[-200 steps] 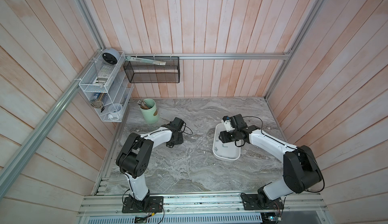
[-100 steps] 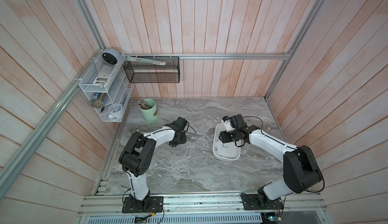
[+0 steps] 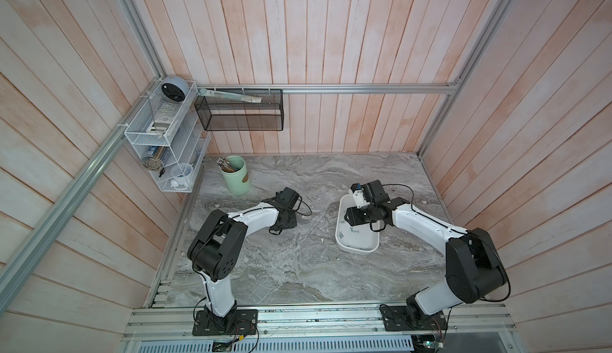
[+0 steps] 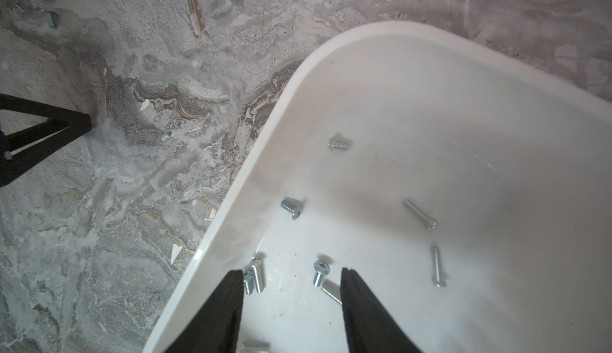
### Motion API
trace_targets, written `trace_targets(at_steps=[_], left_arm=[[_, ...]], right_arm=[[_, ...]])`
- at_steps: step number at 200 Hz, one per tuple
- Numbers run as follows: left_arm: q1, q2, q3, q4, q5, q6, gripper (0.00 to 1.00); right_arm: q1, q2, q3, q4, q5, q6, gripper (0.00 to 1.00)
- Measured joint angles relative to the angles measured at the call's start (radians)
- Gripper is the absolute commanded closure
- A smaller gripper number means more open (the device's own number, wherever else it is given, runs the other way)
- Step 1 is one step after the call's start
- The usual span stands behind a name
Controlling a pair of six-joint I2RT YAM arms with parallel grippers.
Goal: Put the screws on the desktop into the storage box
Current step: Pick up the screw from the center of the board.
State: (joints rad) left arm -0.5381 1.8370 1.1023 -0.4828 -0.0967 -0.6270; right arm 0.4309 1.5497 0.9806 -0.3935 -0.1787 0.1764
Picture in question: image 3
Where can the white wire shelf rack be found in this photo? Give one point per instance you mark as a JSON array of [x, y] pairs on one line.
[[163, 132]]

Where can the white mug on shelf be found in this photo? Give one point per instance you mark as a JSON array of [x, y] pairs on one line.
[[180, 175]]

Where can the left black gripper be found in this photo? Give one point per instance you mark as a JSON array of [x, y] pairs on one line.
[[293, 222]]

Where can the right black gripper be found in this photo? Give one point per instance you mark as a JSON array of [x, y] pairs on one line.
[[353, 218]]

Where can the white rectangular storage tray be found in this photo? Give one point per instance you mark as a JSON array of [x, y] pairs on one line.
[[358, 239]]

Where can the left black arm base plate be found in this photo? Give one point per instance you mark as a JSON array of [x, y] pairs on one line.
[[236, 322]]

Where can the black wire mesh basket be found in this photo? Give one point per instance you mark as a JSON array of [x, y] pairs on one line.
[[243, 109]]

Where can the green cup with utensils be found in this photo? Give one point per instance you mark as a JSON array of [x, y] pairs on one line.
[[235, 174]]

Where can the round grey alarm clock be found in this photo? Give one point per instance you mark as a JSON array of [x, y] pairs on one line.
[[175, 88]]

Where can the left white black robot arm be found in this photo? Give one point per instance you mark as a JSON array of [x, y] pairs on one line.
[[216, 247]]

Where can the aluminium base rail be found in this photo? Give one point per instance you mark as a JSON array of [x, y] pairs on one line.
[[342, 327]]

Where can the horizontal aluminium wall rail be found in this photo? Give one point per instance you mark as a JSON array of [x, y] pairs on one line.
[[418, 88]]

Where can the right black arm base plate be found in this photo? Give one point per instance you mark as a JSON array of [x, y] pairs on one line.
[[406, 319]]

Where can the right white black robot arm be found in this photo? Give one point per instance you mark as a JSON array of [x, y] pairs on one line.
[[473, 266]]

